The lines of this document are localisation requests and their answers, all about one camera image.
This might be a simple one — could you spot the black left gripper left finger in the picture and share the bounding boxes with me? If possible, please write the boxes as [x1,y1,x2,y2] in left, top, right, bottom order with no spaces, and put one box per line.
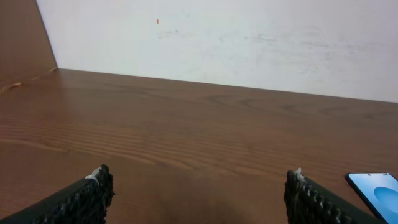
[1,164,115,224]

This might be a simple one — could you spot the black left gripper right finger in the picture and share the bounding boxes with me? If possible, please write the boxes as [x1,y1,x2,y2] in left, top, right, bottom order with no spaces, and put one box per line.
[284,169,386,224]

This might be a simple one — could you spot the blue Galaxy smartphone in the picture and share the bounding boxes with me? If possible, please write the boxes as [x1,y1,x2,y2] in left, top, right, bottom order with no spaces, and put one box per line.
[345,173,398,224]

